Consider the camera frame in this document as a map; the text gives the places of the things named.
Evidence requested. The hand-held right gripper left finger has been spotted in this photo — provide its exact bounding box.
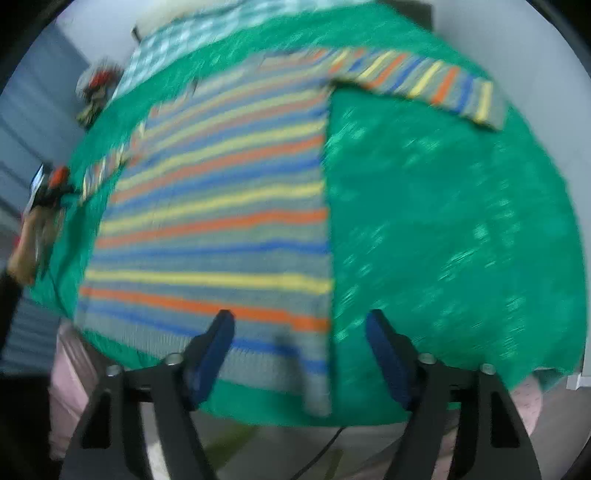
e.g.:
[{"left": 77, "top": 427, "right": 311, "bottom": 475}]
[{"left": 60, "top": 309, "right": 236, "bottom": 480}]

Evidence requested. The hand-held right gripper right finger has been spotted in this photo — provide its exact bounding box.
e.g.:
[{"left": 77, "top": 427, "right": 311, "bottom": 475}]
[{"left": 365, "top": 308, "right": 543, "bottom": 480}]

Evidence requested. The striped knit sweater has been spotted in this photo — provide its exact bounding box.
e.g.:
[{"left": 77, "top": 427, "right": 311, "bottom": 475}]
[{"left": 76, "top": 46, "right": 509, "bottom": 416}]

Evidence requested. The person's left forearm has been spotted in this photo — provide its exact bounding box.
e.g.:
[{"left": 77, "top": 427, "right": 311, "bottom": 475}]
[{"left": 7, "top": 210, "right": 58, "bottom": 287}]

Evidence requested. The pile of assorted clothes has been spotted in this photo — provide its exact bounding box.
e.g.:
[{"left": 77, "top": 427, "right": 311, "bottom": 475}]
[{"left": 76, "top": 58, "right": 125, "bottom": 130}]

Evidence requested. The grey blue curtain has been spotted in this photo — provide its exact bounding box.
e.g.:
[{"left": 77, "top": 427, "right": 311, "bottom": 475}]
[{"left": 0, "top": 23, "right": 93, "bottom": 374}]

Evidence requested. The green patterned blanket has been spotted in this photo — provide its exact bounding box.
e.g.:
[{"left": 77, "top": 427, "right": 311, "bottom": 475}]
[{"left": 28, "top": 2, "right": 585, "bottom": 428}]

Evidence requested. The pink bed sheet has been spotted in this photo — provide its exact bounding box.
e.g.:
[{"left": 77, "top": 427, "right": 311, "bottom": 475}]
[{"left": 48, "top": 320, "right": 543, "bottom": 462}]

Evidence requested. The green checkered bed sheet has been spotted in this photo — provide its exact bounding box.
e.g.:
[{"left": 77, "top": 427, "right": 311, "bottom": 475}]
[{"left": 111, "top": 0, "right": 278, "bottom": 100}]

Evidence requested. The black cable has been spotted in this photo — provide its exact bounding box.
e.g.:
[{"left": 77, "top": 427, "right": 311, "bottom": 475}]
[{"left": 291, "top": 427, "right": 347, "bottom": 480}]

